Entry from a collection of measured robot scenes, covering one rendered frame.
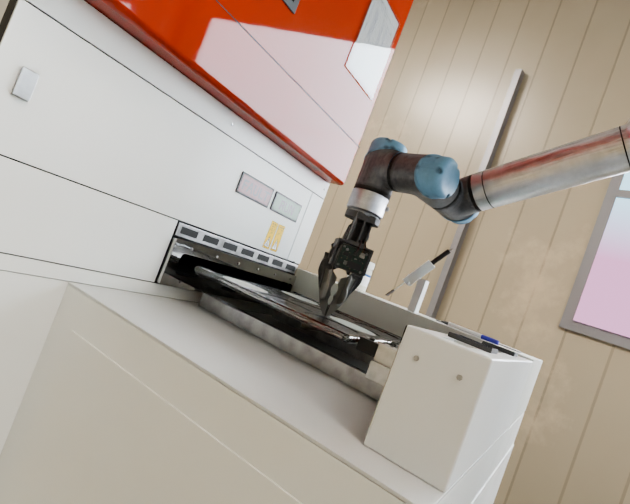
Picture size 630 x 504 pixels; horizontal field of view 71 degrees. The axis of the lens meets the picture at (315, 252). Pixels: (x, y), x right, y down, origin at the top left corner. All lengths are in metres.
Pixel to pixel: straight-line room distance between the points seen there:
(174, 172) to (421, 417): 0.61
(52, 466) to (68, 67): 0.57
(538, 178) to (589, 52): 2.22
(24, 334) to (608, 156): 0.96
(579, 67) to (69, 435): 2.86
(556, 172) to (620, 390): 1.67
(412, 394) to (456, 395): 0.05
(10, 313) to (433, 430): 0.62
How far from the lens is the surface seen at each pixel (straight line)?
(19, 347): 0.83
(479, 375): 0.48
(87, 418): 0.73
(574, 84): 2.95
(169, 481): 0.61
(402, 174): 0.82
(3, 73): 0.73
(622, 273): 2.46
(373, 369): 0.70
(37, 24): 0.75
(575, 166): 0.85
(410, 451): 0.51
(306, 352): 0.79
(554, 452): 2.47
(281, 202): 1.10
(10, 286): 0.79
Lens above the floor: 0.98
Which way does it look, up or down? 2 degrees up
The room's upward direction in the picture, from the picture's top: 21 degrees clockwise
